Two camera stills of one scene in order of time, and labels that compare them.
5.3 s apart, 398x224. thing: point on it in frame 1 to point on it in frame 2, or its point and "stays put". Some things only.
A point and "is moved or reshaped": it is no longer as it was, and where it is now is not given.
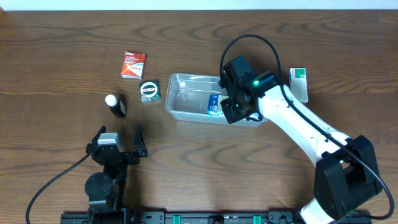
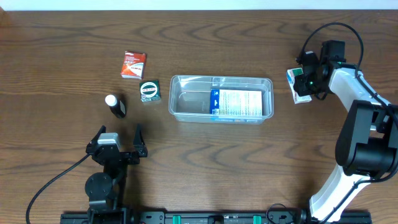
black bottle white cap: x=117 y=106 stays put
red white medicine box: x=134 y=65 stays put
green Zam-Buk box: x=150 y=90 stays put
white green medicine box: x=298 y=83 is moved or reshaped
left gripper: x=139 y=147 stays put
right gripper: x=226 y=112 to x=302 y=86
